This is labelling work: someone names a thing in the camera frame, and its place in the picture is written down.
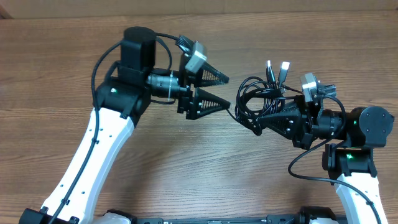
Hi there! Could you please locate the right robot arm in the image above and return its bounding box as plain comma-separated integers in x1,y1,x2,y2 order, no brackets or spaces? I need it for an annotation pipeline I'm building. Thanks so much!
257,93,394,223

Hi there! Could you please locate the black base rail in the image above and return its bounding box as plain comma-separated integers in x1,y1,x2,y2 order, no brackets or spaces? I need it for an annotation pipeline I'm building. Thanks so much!
99,205,346,224

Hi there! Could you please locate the black cable bundle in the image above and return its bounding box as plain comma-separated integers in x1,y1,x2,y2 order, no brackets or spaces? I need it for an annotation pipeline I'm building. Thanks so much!
225,60,304,137

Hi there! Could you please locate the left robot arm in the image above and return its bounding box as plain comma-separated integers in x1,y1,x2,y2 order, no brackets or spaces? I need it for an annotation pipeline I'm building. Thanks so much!
19,27,230,223

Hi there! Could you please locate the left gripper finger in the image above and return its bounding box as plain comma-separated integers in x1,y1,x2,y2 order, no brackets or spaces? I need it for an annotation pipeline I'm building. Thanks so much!
194,62,229,87
193,88,231,119

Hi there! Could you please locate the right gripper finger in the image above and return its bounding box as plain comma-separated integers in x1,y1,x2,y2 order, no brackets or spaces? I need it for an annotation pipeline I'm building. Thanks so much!
258,108,302,139
277,101,300,114

